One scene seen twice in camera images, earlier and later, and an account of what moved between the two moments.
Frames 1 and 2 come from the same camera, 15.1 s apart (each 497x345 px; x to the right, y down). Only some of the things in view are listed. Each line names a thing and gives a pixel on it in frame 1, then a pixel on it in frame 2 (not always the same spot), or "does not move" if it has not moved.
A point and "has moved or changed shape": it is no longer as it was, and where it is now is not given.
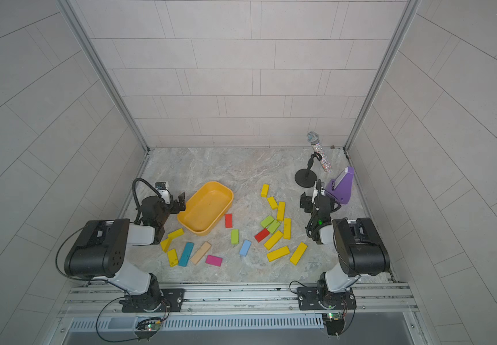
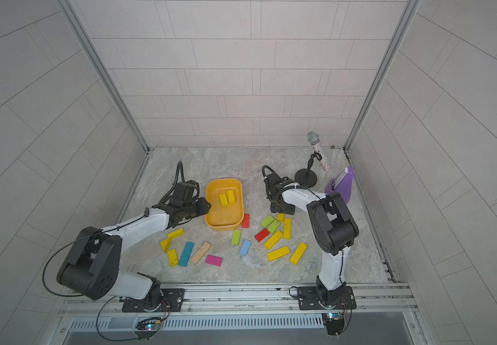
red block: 228,221 to 245,221
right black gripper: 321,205 to 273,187
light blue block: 245,248 does not move
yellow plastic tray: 207,208 has moved or changed shape
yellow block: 177,233 does not move
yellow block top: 264,191 has moved or changed shape
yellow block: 287,228 does not move
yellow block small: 165,244 does not move
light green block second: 273,226 does not move
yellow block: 299,251 does not move
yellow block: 272,203 has moved or changed shape
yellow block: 278,253 does not move
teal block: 186,253 does not move
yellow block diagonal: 273,239 does not move
